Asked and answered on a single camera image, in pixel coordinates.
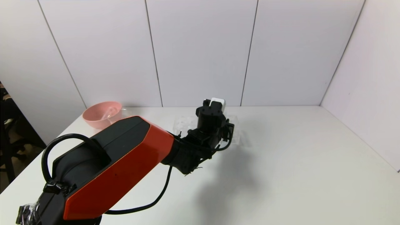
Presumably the test tube with red pigment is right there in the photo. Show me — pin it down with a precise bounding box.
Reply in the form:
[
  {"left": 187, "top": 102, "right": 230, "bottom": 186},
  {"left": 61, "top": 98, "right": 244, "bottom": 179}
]
[{"left": 99, "top": 107, "right": 115, "bottom": 121}]

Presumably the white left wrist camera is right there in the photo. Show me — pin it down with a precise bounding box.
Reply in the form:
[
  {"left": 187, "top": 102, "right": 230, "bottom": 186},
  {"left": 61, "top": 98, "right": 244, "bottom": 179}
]
[{"left": 210, "top": 97, "right": 226, "bottom": 112}]

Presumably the clear glass beaker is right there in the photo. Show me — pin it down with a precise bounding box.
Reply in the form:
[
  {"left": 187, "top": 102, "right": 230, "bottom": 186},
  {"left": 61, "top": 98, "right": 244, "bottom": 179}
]
[{"left": 108, "top": 108, "right": 133, "bottom": 126}]

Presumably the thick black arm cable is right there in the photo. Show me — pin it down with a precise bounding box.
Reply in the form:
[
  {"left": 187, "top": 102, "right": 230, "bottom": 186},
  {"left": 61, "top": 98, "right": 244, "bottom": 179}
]
[{"left": 41, "top": 133, "right": 173, "bottom": 215}]

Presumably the thin black camera cable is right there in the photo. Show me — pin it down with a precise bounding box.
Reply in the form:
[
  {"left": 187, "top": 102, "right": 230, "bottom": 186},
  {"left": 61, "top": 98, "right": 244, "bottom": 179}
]
[{"left": 178, "top": 125, "right": 233, "bottom": 153}]

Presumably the pink bowl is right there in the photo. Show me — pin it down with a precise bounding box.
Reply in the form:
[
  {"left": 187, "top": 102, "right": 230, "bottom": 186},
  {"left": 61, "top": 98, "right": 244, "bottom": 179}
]
[{"left": 82, "top": 101, "right": 123, "bottom": 130}]

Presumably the clear acrylic test tube rack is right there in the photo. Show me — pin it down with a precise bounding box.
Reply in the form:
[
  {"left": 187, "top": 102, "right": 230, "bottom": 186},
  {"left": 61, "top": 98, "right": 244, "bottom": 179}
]
[{"left": 172, "top": 114, "right": 247, "bottom": 147}]

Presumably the dark chair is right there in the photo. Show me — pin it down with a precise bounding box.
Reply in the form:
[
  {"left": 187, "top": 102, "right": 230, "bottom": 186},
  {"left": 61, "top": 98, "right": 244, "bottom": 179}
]
[{"left": 0, "top": 82, "right": 47, "bottom": 188}]

